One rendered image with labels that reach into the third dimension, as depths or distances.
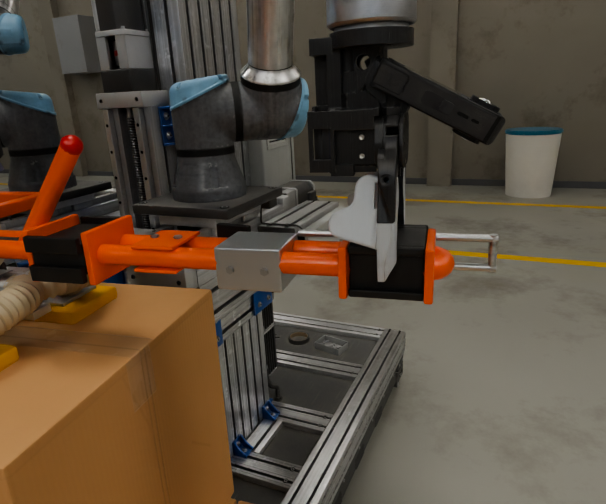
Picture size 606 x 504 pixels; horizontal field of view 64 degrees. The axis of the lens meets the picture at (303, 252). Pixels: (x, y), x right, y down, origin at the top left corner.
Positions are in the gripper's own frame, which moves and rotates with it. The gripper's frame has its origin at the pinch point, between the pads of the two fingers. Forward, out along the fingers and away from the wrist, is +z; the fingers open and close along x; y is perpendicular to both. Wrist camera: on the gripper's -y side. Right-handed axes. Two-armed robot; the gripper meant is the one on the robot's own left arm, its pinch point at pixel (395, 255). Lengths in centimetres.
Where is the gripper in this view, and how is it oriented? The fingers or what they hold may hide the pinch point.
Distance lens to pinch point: 47.9
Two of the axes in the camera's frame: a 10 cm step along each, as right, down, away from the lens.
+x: -2.7, 3.1, -9.1
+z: 0.5, 9.5, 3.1
